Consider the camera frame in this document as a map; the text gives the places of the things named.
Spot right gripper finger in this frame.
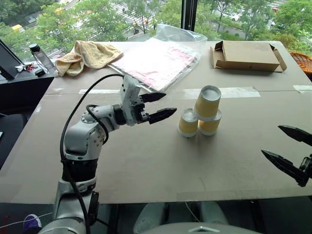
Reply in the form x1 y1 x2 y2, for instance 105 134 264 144
261 149 310 188
277 125 312 147

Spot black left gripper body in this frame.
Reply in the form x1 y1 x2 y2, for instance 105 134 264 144
133 96 150 124

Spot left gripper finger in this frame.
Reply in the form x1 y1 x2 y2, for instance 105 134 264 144
141 92 167 103
147 107 178 125

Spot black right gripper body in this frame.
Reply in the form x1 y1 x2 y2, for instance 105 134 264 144
299 154 312 177

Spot yellow paper cup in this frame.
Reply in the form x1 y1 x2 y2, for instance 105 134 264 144
197 109 223 137
193 85 222 121
177 108 199 138

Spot clear plastic bag pink sheets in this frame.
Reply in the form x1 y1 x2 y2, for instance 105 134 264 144
106 23 208 94

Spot short white tape strip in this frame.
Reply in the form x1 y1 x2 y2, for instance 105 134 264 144
292 84 312 94

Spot beige terry towel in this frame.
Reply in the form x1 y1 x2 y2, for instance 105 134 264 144
54 40 125 78

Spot orange wicker basket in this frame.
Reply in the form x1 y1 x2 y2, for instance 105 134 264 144
289 51 312 80

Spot long white tape strip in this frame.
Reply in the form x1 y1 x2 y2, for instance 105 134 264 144
78 86 261 98

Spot flat brown cardboard box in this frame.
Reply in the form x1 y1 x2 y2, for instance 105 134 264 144
210 40 288 73

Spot silver robot torso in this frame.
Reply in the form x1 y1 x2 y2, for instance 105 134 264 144
133 201 264 234

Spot clear bottle black cap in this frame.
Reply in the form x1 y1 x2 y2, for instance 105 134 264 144
29 43 55 74

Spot black side desk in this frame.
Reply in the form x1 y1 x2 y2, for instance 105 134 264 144
0 69 56 116

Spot red key bundle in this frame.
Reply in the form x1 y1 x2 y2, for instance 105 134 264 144
15 62 39 73

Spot black monitor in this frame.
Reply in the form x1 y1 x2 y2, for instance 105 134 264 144
0 39 25 80

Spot purple shoe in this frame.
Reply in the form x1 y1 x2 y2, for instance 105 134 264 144
23 214 42 234

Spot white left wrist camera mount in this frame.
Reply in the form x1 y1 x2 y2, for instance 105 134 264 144
119 76 141 127

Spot black window frame post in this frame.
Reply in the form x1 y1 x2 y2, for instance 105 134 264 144
181 0 198 32

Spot thin white cable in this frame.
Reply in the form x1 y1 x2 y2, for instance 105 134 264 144
183 200 203 223

